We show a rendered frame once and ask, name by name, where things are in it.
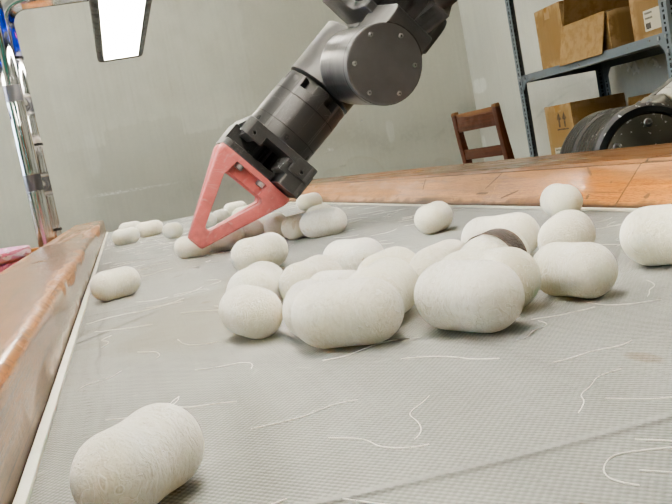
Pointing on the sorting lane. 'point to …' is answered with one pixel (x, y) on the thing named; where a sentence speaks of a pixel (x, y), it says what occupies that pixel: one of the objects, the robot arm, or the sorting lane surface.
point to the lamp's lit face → (121, 27)
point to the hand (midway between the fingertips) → (201, 235)
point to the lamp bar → (101, 30)
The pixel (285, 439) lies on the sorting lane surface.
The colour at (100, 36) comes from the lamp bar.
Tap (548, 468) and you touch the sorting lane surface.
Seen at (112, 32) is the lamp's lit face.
